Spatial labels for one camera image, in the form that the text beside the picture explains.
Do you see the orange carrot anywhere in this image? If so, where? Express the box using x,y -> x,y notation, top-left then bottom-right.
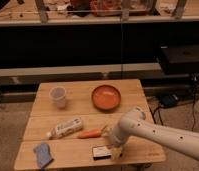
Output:
78,126 -> 106,139

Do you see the white glue bottle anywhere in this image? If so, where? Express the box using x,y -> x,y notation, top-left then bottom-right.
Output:
46,117 -> 83,139

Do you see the white ceramic cup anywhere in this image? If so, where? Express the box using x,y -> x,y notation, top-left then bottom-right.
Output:
49,86 -> 66,109

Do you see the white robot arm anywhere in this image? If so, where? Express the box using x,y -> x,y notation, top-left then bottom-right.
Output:
109,107 -> 199,161

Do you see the blue sponge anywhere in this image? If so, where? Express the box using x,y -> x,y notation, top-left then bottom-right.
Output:
33,143 -> 53,169

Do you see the black and white eraser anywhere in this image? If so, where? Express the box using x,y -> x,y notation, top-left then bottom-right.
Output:
92,145 -> 111,160

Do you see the wooden folding table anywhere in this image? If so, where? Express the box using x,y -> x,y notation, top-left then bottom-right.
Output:
14,79 -> 166,171

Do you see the black box on shelf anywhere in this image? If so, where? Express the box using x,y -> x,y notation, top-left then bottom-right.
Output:
158,45 -> 199,74

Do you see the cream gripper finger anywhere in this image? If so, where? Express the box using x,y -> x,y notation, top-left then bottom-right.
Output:
111,147 -> 123,159

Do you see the orange bowl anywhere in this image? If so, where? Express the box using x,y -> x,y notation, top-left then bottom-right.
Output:
91,85 -> 121,110

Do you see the black cable on floor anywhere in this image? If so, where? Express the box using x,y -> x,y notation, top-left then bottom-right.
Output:
149,105 -> 164,125

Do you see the long metal shelf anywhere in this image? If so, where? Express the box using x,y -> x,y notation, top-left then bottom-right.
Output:
0,63 -> 161,85

